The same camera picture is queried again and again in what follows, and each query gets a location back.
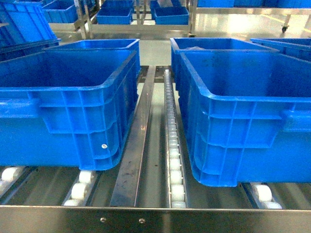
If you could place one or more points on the stainless steel shelf rack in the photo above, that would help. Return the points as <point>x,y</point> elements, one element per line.
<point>132,197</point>

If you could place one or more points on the white roller track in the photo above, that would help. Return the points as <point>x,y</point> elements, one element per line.
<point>175,183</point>

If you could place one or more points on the blue front left bin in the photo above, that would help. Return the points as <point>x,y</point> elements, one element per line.
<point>67,108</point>

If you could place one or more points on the blue bin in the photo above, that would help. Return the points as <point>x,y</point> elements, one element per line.
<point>246,117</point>
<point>67,108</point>

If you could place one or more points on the blue front right bin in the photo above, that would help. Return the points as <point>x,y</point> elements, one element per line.
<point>246,117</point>

